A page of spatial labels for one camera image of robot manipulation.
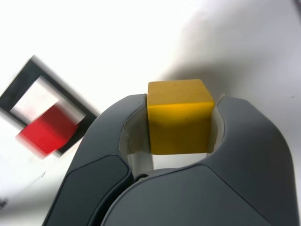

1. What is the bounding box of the black tape square outline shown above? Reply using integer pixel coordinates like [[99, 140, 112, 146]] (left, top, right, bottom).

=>
[[0, 54, 102, 159]]

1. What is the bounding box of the red cube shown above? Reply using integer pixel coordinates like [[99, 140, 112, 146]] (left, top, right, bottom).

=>
[[15, 103, 79, 159]]

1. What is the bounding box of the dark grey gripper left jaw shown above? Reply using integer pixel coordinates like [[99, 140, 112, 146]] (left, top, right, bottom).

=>
[[42, 93, 156, 226]]

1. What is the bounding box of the yellow cube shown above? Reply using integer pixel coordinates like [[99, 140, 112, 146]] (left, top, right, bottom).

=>
[[147, 79, 215, 156]]

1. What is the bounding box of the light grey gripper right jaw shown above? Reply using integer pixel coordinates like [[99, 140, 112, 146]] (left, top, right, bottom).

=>
[[101, 95, 296, 226]]

